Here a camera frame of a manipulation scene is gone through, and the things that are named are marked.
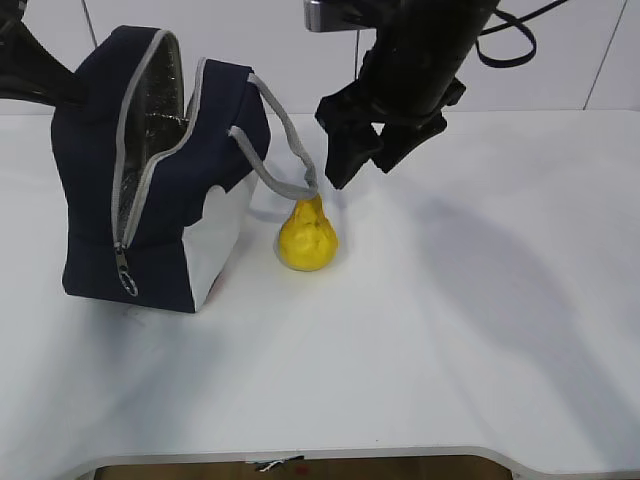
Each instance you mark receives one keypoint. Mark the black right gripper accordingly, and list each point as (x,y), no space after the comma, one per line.
(404,79)

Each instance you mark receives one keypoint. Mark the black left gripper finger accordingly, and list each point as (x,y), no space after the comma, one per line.
(30,73)

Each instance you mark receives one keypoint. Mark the yellow pear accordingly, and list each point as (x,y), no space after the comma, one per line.
(307,241)

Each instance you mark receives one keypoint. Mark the navy blue lunch bag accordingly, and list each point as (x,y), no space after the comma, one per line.
(158,182)

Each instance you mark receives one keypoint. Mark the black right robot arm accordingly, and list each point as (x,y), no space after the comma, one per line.
(465,18)

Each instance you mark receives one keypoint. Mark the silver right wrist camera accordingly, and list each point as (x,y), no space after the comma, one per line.
(323,16)

